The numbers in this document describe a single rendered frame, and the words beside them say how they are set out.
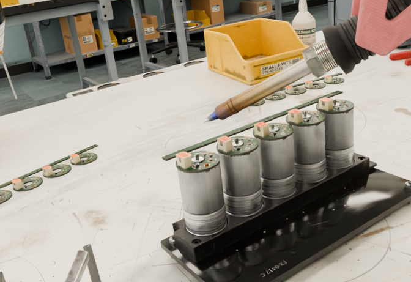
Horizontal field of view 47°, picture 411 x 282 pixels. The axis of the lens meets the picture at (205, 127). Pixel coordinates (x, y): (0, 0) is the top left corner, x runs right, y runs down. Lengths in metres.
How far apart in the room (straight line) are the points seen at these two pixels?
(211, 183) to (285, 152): 0.05
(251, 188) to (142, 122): 0.26
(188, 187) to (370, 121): 0.25
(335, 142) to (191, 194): 0.11
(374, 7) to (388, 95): 0.33
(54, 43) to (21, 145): 4.23
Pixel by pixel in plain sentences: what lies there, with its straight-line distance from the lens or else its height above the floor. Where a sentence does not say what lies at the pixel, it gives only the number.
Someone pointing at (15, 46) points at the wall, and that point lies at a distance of 4.68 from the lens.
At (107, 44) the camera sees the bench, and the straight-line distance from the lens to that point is 2.70.
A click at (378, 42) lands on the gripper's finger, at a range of 0.22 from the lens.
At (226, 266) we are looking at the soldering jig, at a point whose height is 0.76.
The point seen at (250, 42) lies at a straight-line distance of 0.73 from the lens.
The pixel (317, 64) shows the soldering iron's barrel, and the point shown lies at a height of 0.87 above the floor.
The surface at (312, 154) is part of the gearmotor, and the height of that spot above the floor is 0.79.
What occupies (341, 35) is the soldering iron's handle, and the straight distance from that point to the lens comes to 0.22.
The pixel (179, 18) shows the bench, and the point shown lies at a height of 0.52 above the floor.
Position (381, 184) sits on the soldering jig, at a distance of 0.34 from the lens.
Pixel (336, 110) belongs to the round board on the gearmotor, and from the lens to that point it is 0.32.
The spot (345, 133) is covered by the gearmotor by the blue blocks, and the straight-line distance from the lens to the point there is 0.33.
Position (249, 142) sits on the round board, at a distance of 0.28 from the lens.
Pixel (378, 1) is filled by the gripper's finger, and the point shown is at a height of 0.89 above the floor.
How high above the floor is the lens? 0.92
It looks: 21 degrees down
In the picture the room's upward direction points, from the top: 7 degrees counter-clockwise
